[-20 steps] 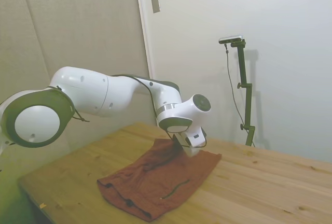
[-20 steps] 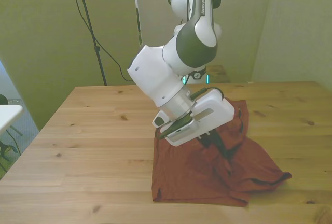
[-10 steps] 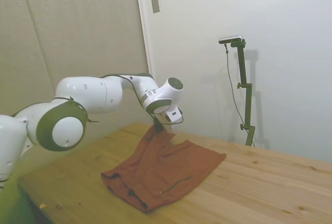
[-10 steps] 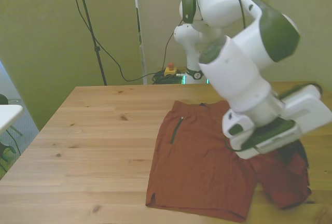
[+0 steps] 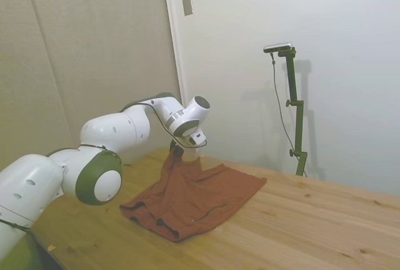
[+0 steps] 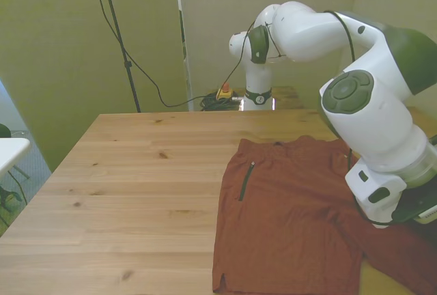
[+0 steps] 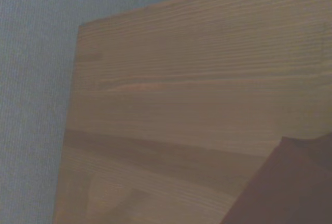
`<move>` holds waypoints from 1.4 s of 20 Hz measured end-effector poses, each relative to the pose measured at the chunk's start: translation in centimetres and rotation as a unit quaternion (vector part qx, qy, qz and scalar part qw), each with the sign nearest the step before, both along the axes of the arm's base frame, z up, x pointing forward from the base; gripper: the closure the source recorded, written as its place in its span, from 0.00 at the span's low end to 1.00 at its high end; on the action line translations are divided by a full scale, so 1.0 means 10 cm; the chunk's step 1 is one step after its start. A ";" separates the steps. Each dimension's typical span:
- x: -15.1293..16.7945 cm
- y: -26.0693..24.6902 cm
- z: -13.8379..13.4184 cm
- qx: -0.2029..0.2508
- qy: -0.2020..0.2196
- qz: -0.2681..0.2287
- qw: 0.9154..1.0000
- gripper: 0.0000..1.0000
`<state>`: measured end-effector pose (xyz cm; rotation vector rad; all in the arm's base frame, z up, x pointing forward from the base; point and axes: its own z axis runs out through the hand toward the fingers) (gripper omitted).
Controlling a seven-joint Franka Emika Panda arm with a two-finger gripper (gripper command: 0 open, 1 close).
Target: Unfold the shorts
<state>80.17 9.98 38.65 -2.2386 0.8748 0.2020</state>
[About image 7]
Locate rust red shorts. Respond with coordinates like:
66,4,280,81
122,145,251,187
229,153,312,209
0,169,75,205
220,133,332,224

